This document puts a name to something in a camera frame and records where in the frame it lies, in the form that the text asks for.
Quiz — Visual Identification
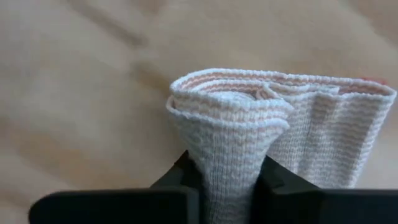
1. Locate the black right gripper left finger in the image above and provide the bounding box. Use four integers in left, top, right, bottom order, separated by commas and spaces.
28, 150, 208, 224

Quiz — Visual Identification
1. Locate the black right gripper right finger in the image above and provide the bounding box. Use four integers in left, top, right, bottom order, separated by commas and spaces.
251, 155, 398, 224

